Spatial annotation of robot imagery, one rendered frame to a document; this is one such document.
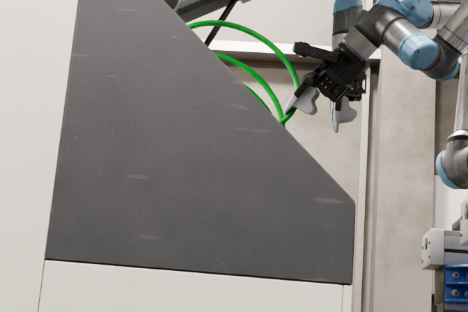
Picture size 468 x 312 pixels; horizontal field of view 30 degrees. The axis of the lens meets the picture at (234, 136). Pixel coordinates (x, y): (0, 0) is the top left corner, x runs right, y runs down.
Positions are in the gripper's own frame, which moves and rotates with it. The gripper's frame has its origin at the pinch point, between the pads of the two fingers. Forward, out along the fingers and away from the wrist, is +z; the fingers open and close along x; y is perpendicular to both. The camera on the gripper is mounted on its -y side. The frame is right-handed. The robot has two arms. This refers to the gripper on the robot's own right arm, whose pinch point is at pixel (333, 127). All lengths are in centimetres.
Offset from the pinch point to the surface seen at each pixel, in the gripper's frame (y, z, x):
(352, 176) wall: 59, -48, 272
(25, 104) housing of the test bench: -69, 14, -47
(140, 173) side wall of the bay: -45, 26, -47
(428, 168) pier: 96, -50, 244
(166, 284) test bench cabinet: -38, 46, -47
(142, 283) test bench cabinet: -43, 47, -47
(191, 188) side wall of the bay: -35, 28, -47
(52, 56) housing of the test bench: -65, 4, -47
